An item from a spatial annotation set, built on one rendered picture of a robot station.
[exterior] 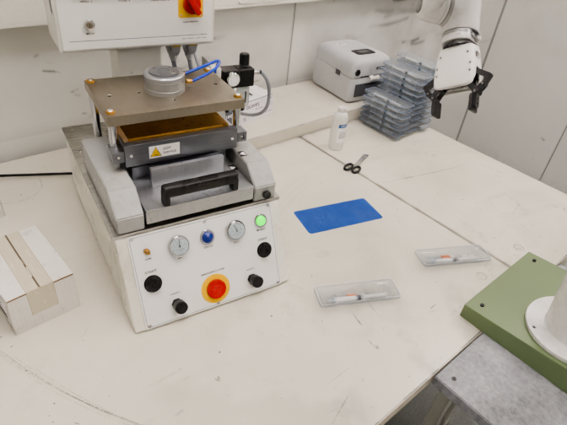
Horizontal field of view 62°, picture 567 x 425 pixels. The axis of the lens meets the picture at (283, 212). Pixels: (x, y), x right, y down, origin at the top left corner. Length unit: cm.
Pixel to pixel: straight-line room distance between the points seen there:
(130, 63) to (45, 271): 48
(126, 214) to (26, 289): 22
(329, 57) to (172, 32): 91
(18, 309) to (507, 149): 292
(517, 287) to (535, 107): 213
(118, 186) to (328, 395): 53
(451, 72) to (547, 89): 198
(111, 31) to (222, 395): 74
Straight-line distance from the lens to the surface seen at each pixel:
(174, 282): 94
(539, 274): 125
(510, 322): 109
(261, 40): 183
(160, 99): 96
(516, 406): 102
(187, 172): 95
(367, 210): 133
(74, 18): 106
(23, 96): 150
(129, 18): 108
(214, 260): 96
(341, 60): 185
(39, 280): 98
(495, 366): 106
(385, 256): 119
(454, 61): 122
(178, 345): 94
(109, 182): 91
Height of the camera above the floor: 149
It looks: 36 degrees down
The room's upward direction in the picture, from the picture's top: 7 degrees clockwise
